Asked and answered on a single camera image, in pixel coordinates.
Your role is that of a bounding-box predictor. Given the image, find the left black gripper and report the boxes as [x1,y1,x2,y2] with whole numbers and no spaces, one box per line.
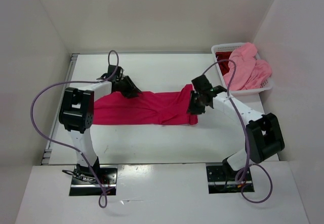
[116,76,142,99]

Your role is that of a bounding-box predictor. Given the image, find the magenta t shirt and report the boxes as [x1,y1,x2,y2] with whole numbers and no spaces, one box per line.
[93,84,198,126]

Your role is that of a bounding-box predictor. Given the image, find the light pink t shirt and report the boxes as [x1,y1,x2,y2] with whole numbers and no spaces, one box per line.
[223,43,272,91]

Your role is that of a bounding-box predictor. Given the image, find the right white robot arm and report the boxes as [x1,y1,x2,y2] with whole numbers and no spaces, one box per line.
[188,86,285,182]

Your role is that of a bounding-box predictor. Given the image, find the dark red t shirt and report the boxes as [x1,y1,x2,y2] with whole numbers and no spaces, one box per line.
[215,52,234,78]

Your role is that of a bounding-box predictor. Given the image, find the white plastic laundry basket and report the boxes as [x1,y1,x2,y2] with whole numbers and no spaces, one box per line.
[211,42,274,96]

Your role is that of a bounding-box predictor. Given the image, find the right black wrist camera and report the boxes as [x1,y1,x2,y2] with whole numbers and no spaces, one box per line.
[191,74,213,93]

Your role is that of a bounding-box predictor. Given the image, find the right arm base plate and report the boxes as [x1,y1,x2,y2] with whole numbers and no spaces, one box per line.
[206,164,255,194]

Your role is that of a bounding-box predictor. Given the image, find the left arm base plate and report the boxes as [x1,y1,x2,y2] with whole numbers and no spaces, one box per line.
[62,165,118,196]

